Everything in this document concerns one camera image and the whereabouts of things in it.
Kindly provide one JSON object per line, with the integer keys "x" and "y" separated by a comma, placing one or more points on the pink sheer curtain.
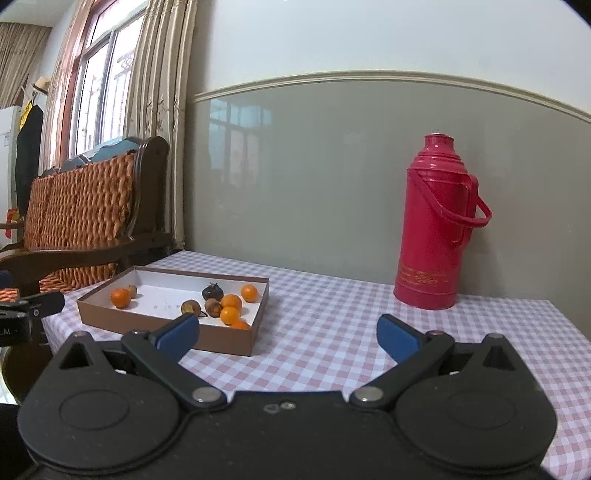
{"x": 69, "y": 69}

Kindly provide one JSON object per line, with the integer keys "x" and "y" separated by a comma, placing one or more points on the orange mandarin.
{"x": 120, "y": 297}
{"x": 239, "y": 325}
{"x": 229, "y": 315}
{"x": 231, "y": 301}
{"x": 249, "y": 292}

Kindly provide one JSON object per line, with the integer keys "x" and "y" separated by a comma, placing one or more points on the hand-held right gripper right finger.
{"x": 397, "y": 339}

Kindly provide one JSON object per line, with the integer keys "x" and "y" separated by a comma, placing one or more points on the white refrigerator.
{"x": 7, "y": 161}

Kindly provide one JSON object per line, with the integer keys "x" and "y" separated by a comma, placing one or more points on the brown round fruit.
{"x": 133, "y": 290}
{"x": 190, "y": 307}

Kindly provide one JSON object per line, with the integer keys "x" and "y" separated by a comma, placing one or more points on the yellow cloth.
{"x": 25, "y": 113}

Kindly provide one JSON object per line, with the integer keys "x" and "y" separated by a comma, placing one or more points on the plain beige curtain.
{"x": 21, "y": 60}

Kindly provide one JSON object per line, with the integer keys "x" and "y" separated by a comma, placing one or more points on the orange brown fruit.
{"x": 212, "y": 308}

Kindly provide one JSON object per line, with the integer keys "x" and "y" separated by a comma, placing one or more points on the brown cardboard box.
{"x": 161, "y": 286}

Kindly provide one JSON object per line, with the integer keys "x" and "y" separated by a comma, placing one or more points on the red thermos flask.
{"x": 429, "y": 240}

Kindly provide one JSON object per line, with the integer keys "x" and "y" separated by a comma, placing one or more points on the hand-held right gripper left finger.
{"x": 178, "y": 334}

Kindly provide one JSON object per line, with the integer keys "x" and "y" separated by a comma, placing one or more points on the red paper ornament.
{"x": 13, "y": 221}

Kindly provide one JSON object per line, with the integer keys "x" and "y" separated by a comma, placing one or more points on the window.
{"x": 101, "y": 92}

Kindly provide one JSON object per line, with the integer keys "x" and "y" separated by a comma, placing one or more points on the teal cloth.
{"x": 111, "y": 147}

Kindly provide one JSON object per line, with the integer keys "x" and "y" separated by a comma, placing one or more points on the beige embroidered curtain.
{"x": 161, "y": 92}

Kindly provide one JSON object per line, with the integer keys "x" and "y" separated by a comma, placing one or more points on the dark hanging jacket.
{"x": 27, "y": 157}

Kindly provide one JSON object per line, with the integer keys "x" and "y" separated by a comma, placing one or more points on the wooden sofa with orange cushion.
{"x": 78, "y": 207}

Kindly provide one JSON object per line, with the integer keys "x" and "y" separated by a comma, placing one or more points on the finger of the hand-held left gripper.
{"x": 4, "y": 279}
{"x": 48, "y": 302}

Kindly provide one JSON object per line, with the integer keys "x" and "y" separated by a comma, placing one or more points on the dark purple mangosteen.
{"x": 213, "y": 291}

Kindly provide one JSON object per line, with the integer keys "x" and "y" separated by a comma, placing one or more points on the straw hat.
{"x": 40, "y": 85}

